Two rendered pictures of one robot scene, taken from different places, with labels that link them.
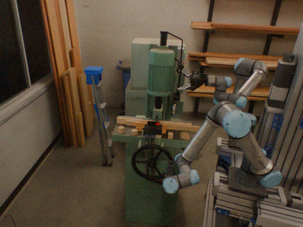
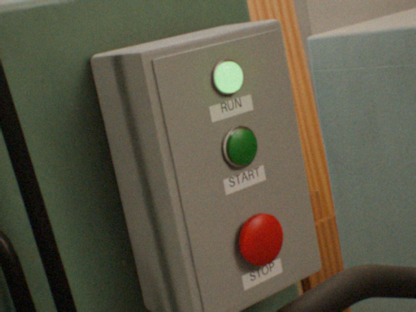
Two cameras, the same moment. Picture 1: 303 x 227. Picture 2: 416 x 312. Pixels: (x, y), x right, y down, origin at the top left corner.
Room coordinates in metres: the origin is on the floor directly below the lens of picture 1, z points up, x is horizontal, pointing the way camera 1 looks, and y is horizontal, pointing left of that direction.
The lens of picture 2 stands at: (1.68, -0.55, 1.50)
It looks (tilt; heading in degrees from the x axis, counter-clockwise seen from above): 12 degrees down; 52
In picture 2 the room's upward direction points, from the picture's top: 11 degrees counter-clockwise
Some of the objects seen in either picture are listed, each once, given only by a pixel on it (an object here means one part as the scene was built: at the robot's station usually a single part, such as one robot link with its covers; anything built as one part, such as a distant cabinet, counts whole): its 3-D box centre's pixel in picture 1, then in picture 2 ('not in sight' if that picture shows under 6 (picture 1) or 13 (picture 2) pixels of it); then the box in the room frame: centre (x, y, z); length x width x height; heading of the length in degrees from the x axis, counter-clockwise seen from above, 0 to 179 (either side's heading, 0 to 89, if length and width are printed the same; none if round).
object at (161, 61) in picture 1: (160, 72); not in sight; (1.63, -0.05, 1.35); 0.18 x 0.18 x 0.31
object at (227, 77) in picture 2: not in sight; (229, 77); (1.94, -0.24, 1.46); 0.02 x 0.01 x 0.02; 176
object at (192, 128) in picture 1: (163, 125); not in sight; (1.63, -0.10, 0.92); 0.60 x 0.02 x 0.04; 86
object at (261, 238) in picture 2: not in sight; (261, 239); (1.94, -0.24, 1.36); 0.03 x 0.01 x 0.03; 176
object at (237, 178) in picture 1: (249, 173); not in sight; (1.17, -0.63, 0.87); 0.15 x 0.15 x 0.10
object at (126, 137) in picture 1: (152, 137); not in sight; (1.53, -0.02, 0.87); 0.61 x 0.30 x 0.06; 86
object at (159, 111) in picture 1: (158, 112); not in sight; (1.65, -0.05, 1.03); 0.14 x 0.07 x 0.09; 176
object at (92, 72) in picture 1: (101, 118); not in sight; (2.36, 0.57, 0.58); 0.27 x 0.25 x 1.16; 90
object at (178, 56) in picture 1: (180, 57); (211, 168); (1.94, -0.21, 1.40); 0.10 x 0.06 x 0.16; 176
